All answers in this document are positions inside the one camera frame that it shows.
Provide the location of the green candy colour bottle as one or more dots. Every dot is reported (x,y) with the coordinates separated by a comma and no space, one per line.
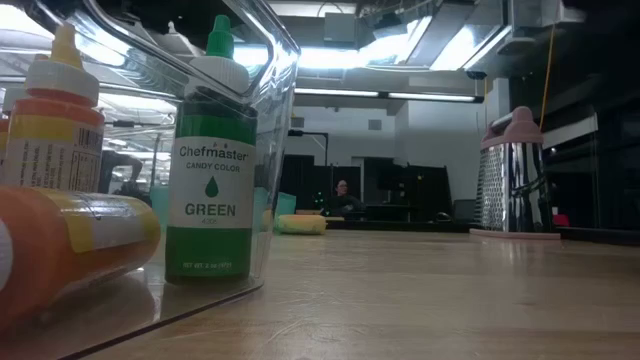
(210,200)

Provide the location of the clear plastic container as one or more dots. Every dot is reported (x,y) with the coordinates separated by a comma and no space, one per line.
(150,300)

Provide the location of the yellow candy colour bottle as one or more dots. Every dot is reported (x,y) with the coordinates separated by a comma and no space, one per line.
(50,150)
(40,240)

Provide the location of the orange tape roll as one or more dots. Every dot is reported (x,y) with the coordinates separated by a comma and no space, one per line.
(300,225)

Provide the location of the black partition panels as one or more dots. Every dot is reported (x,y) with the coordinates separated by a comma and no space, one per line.
(400,180)

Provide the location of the long ceiling strip light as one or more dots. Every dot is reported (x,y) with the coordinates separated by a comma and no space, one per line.
(400,95)

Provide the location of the grey monitor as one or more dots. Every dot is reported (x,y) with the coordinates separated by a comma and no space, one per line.
(464,210)

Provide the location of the grey ceiling box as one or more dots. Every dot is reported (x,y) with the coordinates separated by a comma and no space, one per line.
(340,27)

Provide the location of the small red box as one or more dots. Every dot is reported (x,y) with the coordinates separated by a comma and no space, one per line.
(561,220)

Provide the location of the black frame stand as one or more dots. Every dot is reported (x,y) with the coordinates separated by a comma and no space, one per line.
(310,133)

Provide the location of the grey square wall vent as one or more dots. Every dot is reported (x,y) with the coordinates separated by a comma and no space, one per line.
(375,124)
(299,122)

